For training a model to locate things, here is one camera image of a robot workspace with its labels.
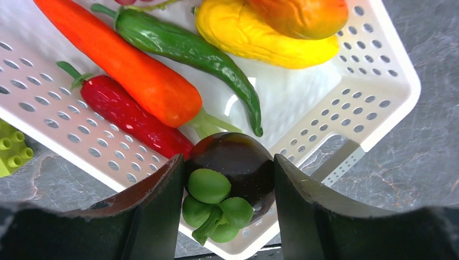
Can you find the purple toy grape bunch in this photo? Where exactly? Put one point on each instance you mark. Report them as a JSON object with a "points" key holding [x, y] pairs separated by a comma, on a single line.
{"points": [[145, 5]]}

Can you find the lime green building block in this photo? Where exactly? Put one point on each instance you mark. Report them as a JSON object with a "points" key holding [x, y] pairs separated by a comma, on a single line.
{"points": [[14, 151]]}

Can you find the red yellow toy mango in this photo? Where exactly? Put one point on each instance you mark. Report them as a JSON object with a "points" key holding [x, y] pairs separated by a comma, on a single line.
{"points": [[303, 19]]}

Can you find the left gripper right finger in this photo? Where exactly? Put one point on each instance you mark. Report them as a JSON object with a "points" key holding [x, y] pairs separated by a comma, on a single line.
{"points": [[316, 222]]}

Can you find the green toy chili pepper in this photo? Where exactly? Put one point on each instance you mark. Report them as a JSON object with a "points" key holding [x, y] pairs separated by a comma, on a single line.
{"points": [[155, 36]]}

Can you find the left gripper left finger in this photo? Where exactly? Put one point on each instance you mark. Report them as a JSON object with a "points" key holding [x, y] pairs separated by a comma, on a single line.
{"points": [[140, 222]]}

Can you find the red toy chili pepper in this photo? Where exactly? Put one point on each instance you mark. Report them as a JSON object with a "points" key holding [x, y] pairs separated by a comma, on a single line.
{"points": [[108, 98]]}

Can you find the yellow toy fruit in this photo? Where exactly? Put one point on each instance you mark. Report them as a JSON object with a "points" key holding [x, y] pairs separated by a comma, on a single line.
{"points": [[235, 28]]}

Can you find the orange toy carrot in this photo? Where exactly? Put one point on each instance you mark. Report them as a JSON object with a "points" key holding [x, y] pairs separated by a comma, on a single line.
{"points": [[158, 89]]}

